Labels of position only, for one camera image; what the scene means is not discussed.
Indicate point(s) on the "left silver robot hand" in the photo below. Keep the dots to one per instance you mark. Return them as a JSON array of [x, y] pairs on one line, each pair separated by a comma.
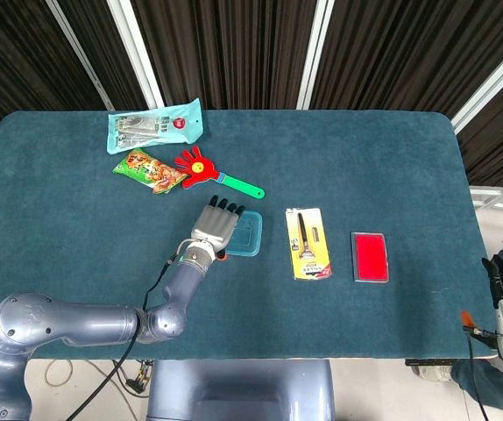
[[214, 226]]

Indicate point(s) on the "teal plastic lid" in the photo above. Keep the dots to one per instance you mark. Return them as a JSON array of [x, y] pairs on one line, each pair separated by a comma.
[[247, 237]]

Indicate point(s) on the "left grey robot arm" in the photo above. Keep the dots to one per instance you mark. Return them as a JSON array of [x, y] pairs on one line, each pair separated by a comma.
[[181, 285]]

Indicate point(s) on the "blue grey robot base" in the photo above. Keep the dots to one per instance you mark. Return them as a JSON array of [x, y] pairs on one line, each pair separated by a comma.
[[234, 386]]

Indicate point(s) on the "red hand clapper toy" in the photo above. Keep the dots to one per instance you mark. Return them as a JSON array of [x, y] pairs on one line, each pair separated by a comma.
[[196, 169]]

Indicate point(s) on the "green snack bag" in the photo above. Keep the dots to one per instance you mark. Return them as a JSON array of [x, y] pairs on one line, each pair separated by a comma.
[[150, 171]]

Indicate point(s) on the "black bar under table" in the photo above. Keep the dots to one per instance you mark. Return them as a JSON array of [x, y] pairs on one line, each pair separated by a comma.
[[431, 362]]

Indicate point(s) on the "teal tablecloth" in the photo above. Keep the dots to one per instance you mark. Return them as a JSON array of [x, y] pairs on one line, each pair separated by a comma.
[[278, 153]]

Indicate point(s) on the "white floor object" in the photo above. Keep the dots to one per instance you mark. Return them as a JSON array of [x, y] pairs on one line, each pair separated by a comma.
[[431, 373]]

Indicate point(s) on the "yellow razor blister pack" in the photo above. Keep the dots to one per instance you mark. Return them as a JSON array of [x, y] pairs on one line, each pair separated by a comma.
[[310, 263]]

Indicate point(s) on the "light blue cutlery package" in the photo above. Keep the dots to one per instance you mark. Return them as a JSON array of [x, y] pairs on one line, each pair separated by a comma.
[[155, 127]]

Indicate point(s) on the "red card in clear case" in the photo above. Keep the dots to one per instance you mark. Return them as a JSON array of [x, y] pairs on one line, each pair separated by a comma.
[[370, 259]]

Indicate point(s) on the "black power plug adapter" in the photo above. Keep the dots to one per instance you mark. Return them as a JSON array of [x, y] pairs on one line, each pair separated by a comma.
[[139, 379]]

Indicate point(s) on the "dark pleated curtain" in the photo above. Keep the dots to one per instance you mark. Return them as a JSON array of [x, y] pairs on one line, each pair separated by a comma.
[[234, 44]]

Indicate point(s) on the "white metal rack frame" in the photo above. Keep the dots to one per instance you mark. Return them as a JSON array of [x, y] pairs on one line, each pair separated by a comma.
[[501, 199]]

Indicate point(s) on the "white frame post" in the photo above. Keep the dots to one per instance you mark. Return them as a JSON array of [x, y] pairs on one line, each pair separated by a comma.
[[315, 52], [139, 52], [492, 83]]

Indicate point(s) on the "thin grey frame post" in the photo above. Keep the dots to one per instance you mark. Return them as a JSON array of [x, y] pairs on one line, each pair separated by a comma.
[[81, 57]]

